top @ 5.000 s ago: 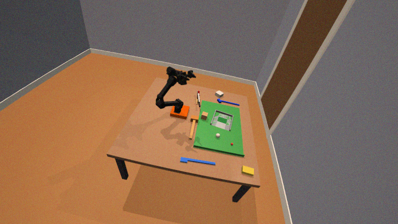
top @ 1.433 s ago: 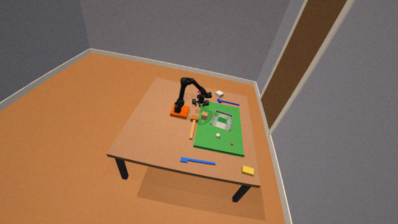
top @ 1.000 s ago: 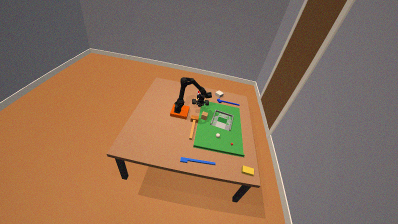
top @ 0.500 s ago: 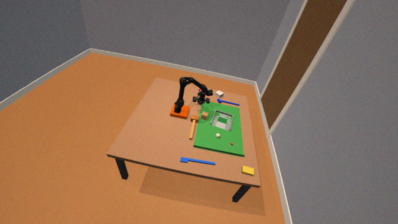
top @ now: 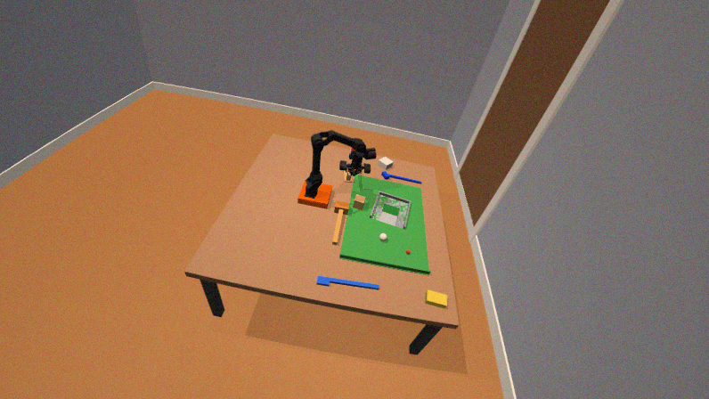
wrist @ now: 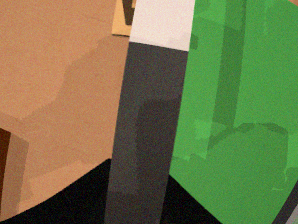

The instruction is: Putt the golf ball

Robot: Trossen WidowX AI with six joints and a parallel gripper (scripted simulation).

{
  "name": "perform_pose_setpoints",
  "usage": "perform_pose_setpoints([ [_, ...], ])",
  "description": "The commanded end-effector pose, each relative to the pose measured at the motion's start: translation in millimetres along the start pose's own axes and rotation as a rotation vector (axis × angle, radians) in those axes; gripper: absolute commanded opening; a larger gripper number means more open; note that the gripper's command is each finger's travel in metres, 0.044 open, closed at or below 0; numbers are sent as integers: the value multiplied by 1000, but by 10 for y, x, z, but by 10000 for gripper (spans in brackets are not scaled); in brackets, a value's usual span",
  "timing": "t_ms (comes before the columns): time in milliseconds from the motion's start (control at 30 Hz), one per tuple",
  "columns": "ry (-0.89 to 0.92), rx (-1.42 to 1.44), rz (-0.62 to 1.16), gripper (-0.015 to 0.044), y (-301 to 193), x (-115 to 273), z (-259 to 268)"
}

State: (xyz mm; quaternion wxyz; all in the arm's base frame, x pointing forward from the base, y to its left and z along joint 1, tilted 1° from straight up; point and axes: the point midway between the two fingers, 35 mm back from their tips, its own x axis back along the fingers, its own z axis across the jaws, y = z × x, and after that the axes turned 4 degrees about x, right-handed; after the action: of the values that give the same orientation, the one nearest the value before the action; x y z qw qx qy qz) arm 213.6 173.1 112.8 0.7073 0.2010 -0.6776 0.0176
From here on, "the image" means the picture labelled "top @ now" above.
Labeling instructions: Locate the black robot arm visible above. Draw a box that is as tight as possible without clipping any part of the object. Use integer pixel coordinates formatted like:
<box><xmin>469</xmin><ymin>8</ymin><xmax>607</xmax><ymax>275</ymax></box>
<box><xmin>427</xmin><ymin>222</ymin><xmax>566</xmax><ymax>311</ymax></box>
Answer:
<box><xmin>304</xmin><ymin>131</ymin><xmax>377</xmax><ymax>199</ymax></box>

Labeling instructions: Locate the green putting mat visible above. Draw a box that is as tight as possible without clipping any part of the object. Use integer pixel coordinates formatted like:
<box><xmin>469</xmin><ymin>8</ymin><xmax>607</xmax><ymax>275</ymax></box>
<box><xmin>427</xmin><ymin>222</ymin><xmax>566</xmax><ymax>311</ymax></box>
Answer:
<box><xmin>340</xmin><ymin>175</ymin><xmax>429</xmax><ymax>270</ymax></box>

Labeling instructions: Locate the yellow flat block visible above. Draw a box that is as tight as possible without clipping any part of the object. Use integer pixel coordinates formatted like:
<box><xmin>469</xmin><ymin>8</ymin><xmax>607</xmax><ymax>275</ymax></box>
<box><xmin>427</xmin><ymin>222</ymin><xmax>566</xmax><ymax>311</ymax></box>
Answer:
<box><xmin>425</xmin><ymin>289</ymin><xmax>447</xmax><ymax>309</ymax></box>

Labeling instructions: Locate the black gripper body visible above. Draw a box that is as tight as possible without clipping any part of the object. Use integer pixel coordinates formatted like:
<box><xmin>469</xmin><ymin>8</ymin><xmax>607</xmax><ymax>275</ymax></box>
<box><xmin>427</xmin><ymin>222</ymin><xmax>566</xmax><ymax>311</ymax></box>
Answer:
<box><xmin>339</xmin><ymin>159</ymin><xmax>371</xmax><ymax>174</ymax></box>

